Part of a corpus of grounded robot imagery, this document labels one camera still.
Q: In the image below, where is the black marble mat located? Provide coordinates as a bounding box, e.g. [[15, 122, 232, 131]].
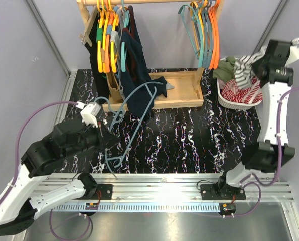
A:
[[56, 71, 261, 174]]

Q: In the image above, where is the black garment on rack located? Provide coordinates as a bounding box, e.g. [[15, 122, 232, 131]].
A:
[[85, 14, 110, 98]]

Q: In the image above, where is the purple cable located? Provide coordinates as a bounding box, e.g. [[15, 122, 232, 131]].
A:
[[241, 37, 299, 188], [0, 100, 79, 216]]

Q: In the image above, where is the white laundry basket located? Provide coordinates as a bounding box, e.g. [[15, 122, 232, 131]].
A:
[[216, 57, 262, 110]]

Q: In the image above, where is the teal hanger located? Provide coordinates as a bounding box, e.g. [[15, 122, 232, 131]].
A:
[[178, 3, 204, 68]]

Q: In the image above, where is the navy garment on rack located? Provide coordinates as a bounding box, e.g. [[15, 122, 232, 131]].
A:
[[120, 5, 168, 117]]

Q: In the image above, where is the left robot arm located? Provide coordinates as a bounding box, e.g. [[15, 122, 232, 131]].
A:
[[0, 119, 119, 236]]

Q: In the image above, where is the blue grey hanger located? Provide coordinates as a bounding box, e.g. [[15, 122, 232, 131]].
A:
[[93, 81, 166, 174]]

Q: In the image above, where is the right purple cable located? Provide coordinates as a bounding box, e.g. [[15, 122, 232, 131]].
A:
[[241, 37, 299, 188]]

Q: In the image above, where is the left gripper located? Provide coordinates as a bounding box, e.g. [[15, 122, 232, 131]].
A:
[[64, 119, 122, 159]]

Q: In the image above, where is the olive green shirt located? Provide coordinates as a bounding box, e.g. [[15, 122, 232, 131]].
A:
[[212, 56, 236, 82]]

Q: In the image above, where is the wooden clothes rack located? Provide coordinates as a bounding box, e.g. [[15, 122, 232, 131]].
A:
[[76, 0, 225, 113]]

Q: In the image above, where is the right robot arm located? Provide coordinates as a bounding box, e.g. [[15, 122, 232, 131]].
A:
[[214, 39, 299, 199]]

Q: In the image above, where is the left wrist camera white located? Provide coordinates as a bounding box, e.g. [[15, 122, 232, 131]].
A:
[[76, 101, 102, 128]]

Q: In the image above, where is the yellow hanger left group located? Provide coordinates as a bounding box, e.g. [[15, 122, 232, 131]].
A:
[[96, 1, 109, 73]]

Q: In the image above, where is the red striped tank top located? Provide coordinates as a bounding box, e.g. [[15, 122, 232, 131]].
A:
[[221, 77, 263, 104]]

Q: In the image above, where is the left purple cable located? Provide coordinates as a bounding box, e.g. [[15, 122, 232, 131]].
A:
[[0, 100, 79, 216]]

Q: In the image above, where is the orange empty hanger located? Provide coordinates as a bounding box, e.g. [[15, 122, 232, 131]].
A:
[[208, 1, 220, 69]]

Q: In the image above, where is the aluminium rail base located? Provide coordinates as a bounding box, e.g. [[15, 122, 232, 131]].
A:
[[31, 172, 295, 213]]

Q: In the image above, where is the tan garment on rack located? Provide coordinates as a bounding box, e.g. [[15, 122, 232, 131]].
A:
[[106, 72, 125, 103]]

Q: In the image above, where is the black white striped tank top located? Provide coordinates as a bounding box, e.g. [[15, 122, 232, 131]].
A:
[[233, 47, 265, 90]]

